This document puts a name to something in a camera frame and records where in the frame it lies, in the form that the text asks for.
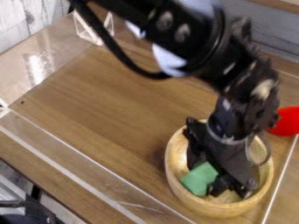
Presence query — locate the clear acrylic corner bracket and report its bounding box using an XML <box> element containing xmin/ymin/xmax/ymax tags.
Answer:
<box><xmin>72</xmin><ymin>11</ymin><xmax>114</xmax><ymax>46</ymax></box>

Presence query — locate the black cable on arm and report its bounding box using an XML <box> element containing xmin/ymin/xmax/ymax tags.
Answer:
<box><xmin>69</xmin><ymin>0</ymin><xmax>173</xmax><ymax>81</ymax></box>

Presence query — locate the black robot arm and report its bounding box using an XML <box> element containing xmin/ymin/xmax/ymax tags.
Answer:
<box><xmin>84</xmin><ymin>0</ymin><xmax>279</xmax><ymax>198</ymax></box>

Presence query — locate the red fuzzy ball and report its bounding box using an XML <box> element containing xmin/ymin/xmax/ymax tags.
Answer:
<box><xmin>268</xmin><ymin>106</ymin><xmax>299</xmax><ymax>137</ymax></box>

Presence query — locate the black device with cable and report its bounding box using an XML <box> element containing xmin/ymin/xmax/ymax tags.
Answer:
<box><xmin>0</xmin><ymin>196</ymin><xmax>65</xmax><ymax>224</ymax></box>

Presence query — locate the brown wooden bowl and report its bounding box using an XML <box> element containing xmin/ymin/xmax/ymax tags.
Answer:
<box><xmin>164</xmin><ymin>125</ymin><xmax>275</xmax><ymax>219</ymax></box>

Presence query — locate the green rectangular block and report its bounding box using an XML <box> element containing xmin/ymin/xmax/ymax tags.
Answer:
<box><xmin>179</xmin><ymin>162</ymin><xmax>219</xmax><ymax>197</ymax></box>

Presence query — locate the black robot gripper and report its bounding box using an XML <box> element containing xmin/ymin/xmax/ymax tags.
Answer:
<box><xmin>183</xmin><ymin>118</ymin><xmax>259</xmax><ymax>199</ymax></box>

